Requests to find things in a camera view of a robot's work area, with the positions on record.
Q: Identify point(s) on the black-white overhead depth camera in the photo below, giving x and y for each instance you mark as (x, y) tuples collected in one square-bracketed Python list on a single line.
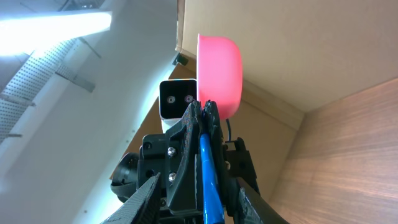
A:
[(174, 97)]

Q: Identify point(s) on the pink scoop with blue handle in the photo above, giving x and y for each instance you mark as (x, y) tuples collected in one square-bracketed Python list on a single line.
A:
[(219, 79)]

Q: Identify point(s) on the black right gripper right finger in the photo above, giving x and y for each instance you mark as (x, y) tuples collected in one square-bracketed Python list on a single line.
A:
[(258, 205)]

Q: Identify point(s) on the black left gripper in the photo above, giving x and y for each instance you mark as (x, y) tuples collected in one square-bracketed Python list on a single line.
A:
[(170, 177)]

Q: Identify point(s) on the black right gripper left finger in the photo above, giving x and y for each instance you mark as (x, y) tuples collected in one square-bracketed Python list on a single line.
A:
[(142, 207)]

